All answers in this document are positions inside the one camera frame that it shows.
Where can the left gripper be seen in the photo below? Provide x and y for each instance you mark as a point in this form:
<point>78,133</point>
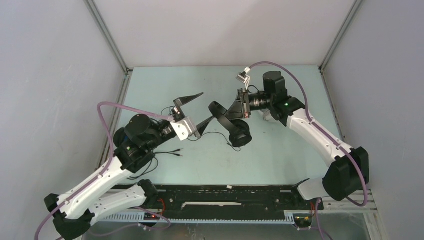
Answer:
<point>180,102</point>

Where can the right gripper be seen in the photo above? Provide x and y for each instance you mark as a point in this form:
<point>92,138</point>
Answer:
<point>241,108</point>

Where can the white headphones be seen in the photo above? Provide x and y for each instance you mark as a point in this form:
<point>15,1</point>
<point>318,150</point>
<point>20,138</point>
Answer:
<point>266,116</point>

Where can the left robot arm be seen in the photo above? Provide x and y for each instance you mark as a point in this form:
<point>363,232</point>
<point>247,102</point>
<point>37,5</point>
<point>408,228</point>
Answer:
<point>131,148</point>

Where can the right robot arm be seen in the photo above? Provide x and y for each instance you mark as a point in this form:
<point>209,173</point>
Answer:
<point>348,167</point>

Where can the blue black headphones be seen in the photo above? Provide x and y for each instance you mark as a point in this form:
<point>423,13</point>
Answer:
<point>121,138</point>

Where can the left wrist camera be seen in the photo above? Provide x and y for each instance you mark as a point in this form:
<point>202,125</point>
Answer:
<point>185,128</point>

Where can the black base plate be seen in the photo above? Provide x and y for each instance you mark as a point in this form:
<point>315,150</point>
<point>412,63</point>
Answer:
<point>228,202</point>

